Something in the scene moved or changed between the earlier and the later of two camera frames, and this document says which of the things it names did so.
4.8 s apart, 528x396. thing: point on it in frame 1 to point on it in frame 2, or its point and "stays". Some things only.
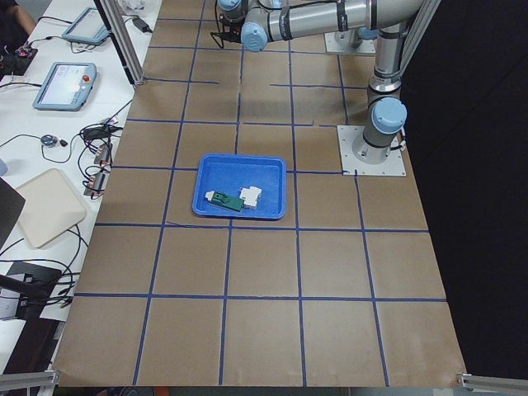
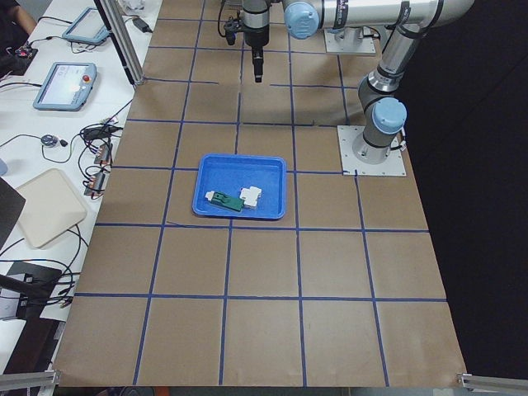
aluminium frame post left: [115, 20] stays
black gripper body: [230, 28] to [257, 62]
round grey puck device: [49, 140] stays
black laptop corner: [11, 202] stays
